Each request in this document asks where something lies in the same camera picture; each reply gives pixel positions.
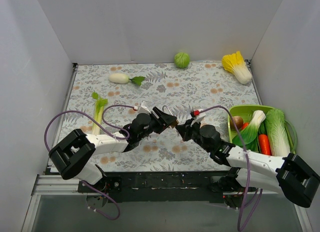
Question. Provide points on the large brass padlock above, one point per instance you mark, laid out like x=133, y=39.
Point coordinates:
x=168, y=111

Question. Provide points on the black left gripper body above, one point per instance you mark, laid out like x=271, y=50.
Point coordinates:
x=158, y=119

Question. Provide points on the yellow toy napa cabbage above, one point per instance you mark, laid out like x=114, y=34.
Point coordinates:
x=236, y=65

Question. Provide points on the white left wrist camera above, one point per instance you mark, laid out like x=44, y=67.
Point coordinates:
x=142, y=108

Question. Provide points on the white toy radish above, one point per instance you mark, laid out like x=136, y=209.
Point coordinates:
x=123, y=79

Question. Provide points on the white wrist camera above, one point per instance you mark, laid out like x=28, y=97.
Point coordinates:
x=142, y=108
x=197, y=116

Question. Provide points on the green plastic basket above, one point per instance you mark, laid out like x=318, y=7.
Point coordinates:
x=246, y=112

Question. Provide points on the green toy celery stalk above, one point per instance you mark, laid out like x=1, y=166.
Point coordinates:
x=99, y=107

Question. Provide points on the brown toy onion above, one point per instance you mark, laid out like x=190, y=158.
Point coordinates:
x=236, y=122

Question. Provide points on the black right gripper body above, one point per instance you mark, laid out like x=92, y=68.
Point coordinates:
x=188, y=129

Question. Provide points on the floral table mat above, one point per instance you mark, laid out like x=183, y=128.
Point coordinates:
x=203, y=84

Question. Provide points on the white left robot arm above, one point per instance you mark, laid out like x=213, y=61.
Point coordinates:
x=71, y=156

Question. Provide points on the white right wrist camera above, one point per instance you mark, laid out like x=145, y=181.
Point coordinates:
x=197, y=116

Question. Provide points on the orange toy carrot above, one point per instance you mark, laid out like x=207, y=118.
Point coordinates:
x=264, y=144

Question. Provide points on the green toy napa cabbage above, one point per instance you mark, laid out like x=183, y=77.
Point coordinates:
x=276, y=132

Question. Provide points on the toy bok choy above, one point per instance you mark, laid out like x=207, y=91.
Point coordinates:
x=250, y=133

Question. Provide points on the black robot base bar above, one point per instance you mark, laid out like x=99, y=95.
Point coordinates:
x=192, y=186

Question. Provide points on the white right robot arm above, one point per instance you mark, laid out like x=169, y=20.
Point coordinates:
x=289, y=175

